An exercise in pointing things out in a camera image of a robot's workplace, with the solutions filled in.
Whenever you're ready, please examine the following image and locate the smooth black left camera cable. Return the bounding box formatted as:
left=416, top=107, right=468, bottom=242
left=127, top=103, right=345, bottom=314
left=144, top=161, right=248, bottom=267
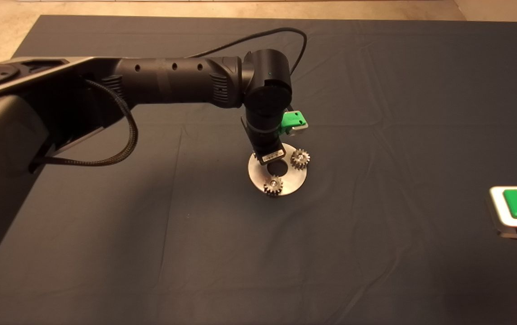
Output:
left=186, top=28, right=308, bottom=111

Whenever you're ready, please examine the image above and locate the green left camera mount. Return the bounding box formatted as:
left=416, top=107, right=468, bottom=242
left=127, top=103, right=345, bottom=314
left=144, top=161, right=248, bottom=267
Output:
left=281, top=110, right=308, bottom=132

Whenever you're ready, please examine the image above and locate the round metal carrier plate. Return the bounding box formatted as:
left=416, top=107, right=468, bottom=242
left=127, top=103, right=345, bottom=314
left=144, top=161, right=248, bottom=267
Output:
left=248, top=143, right=309, bottom=197

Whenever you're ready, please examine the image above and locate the long thick braided arm cable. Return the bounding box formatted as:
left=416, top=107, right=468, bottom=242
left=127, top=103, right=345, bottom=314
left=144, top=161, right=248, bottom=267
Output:
left=30, top=76, right=139, bottom=168

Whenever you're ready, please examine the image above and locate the dark grey table cloth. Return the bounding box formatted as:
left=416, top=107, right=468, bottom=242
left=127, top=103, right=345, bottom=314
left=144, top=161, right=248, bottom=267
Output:
left=0, top=14, right=517, bottom=325

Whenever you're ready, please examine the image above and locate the small steel planetary gear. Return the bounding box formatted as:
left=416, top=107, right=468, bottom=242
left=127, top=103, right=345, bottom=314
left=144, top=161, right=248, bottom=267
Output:
left=263, top=175, right=284, bottom=197
left=291, top=149, right=311, bottom=171

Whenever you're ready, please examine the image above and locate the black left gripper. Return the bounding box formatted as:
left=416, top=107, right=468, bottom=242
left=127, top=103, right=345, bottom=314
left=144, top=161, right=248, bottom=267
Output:
left=249, top=132, right=286, bottom=167

